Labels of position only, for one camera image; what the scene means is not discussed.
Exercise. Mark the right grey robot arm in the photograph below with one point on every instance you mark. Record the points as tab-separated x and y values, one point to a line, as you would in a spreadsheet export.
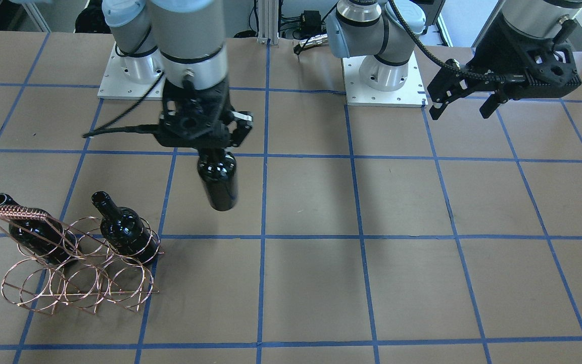
189	37

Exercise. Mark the copper wire wine basket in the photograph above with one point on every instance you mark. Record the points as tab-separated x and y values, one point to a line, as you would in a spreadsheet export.
93	273

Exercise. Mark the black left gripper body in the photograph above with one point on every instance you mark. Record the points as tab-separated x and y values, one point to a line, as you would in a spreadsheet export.
489	56

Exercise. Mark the aluminium frame post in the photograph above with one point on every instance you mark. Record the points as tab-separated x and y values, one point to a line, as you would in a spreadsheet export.
268	22

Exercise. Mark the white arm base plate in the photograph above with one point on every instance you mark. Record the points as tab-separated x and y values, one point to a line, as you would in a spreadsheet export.
128	78

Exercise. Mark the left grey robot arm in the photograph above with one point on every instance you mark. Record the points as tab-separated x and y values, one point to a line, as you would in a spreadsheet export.
391	30

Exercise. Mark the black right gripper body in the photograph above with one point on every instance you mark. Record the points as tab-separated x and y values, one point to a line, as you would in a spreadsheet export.
241	128

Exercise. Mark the dark wine bottle carried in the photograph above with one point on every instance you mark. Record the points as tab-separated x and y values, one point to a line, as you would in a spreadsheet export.
217	170

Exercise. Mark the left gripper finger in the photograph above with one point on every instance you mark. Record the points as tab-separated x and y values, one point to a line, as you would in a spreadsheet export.
492	103
446	87

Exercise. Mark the dark wine bottle in basket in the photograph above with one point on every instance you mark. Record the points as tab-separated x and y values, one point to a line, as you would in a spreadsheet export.
125	230

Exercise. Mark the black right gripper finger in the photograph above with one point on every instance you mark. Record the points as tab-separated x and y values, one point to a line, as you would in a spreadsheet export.
243	125

